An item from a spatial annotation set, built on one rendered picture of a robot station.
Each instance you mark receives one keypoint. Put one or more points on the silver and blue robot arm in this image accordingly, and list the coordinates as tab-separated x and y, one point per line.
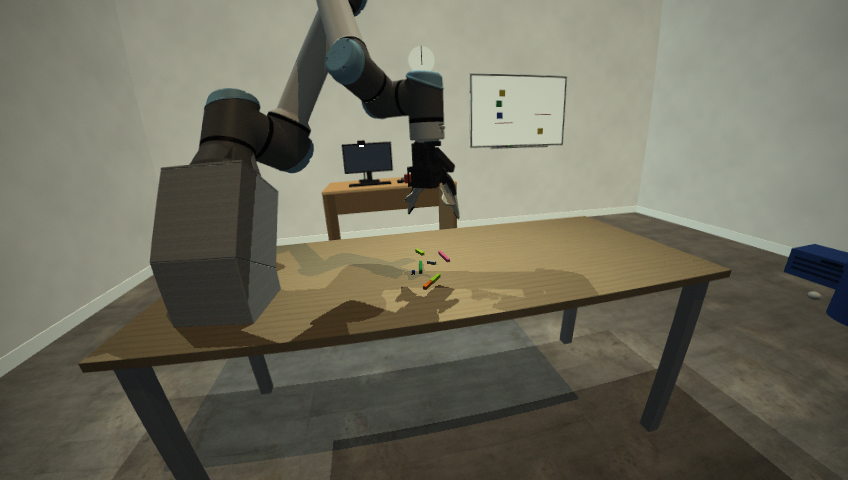
233	127

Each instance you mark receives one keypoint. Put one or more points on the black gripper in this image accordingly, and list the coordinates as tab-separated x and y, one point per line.
424	177

